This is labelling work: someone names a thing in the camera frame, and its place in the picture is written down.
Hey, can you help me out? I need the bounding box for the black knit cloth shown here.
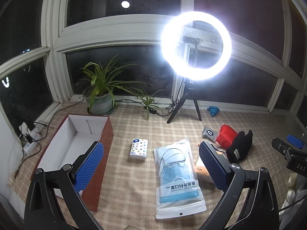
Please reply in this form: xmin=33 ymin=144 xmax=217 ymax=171
xmin=226 ymin=129 xmax=254 ymax=164

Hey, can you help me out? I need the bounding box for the red fabric pouch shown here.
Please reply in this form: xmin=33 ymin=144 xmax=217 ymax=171
xmin=215 ymin=124 xmax=238 ymax=149

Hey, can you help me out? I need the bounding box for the white ring light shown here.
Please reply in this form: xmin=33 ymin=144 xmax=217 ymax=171
xmin=161 ymin=11 xmax=233 ymax=81

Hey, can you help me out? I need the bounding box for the black phone holder clamp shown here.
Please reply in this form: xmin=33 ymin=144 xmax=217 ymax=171
xmin=183 ymin=36 xmax=201 ymax=67

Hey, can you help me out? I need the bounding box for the black tripod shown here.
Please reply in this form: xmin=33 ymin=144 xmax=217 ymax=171
xmin=167 ymin=80 xmax=202 ymax=124

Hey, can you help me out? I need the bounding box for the grey foil packet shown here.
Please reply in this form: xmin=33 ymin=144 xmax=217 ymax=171
xmin=202 ymin=126 xmax=220 ymax=141

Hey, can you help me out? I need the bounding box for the white power strip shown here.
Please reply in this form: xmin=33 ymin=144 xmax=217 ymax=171
xmin=23 ymin=127 xmax=45 ymax=155

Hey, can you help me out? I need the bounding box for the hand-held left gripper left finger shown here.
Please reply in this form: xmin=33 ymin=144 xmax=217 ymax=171
xmin=24 ymin=141 xmax=105 ymax=230

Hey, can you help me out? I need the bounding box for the potted green plant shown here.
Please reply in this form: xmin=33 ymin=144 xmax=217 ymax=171
xmin=82 ymin=54 xmax=169 ymax=121

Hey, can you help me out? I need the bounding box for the black power adapter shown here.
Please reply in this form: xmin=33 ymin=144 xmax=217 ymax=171
xmin=17 ymin=107 xmax=36 ymax=130

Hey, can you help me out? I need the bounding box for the small white tissue pack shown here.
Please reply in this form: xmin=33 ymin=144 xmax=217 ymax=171
xmin=130 ymin=138 xmax=148 ymax=160

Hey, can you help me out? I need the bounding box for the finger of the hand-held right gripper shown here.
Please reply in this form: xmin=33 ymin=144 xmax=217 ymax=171
xmin=272 ymin=137 xmax=294 ymax=158
xmin=287 ymin=134 xmax=307 ymax=150

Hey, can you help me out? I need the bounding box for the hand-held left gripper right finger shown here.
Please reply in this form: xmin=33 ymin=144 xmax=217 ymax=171
xmin=199 ymin=141 xmax=280 ymax=230

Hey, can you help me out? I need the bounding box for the white window frame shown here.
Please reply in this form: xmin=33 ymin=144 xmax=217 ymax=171
xmin=0 ymin=0 xmax=307 ymax=115

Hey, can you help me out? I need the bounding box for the checked tablecloth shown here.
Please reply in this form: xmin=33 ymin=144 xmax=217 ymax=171
xmin=7 ymin=99 xmax=300 ymax=230

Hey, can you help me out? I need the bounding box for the black cable with inline switch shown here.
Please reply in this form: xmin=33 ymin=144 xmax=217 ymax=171
xmin=113 ymin=96 xmax=183 ymax=119

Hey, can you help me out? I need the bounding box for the red cardboard box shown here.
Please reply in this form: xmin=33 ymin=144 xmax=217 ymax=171
xmin=36 ymin=114 xmax=114 ymax=213

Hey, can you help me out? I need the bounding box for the black power cable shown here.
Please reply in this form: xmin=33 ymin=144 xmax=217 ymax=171
xmin=13 ymin=134 xmax=42 ymax=179
xmin=36 ymin=97 xmax=85 ymax=135

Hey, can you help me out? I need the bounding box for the orange tissue pack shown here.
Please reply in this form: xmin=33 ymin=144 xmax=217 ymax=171
xmin=195 ymin=158 xmax=216 ymax=185

